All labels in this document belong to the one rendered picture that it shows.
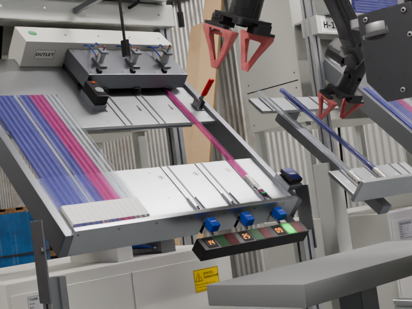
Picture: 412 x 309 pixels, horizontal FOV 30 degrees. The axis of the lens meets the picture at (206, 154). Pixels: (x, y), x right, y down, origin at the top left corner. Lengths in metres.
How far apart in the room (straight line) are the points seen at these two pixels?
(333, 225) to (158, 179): 0.64
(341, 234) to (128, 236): 0.81
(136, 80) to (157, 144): 4.43
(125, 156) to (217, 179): 5.01
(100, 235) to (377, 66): 0.68
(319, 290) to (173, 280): 0.87
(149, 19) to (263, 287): 1.27
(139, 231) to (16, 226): 3.61
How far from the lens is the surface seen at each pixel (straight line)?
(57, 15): 2.25
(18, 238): 5.30
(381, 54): 1.37
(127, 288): 2.06
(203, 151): 5.40
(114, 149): 7.09
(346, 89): 2.24
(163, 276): 2.12
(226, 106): 5.78
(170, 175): 1.91
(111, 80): 2.15
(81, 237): 1.63
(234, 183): 1.99
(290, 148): 5.54
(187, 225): 1.80
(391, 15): 1.37
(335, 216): 2.30
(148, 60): 2.29
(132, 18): 2.39
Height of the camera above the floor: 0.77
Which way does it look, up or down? 3 degrees up
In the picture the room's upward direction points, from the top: 7 degrees counter-clockwise
